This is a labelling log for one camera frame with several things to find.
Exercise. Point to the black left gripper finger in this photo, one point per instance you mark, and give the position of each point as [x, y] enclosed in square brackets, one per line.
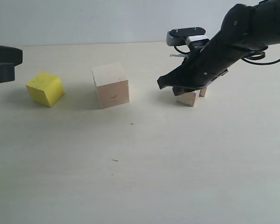
[10, 57]

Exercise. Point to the large light wooden cube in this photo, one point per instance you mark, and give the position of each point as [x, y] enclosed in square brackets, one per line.
[112, 85]

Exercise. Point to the yellow cube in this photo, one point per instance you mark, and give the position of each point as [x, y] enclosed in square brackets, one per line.
[45, 89]

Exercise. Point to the small wooden cube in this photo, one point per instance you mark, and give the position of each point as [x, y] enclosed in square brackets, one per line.
[202, 92]

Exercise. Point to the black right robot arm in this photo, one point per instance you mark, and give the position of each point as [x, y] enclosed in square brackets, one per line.
[245, 31]

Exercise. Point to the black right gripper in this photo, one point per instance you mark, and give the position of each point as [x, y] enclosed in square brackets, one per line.
[206, 63]

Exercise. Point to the medium grained wooden cube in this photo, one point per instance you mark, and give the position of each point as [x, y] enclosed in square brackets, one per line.
[188, 98]

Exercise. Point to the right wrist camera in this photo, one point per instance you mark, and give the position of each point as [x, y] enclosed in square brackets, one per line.
[186, 36]

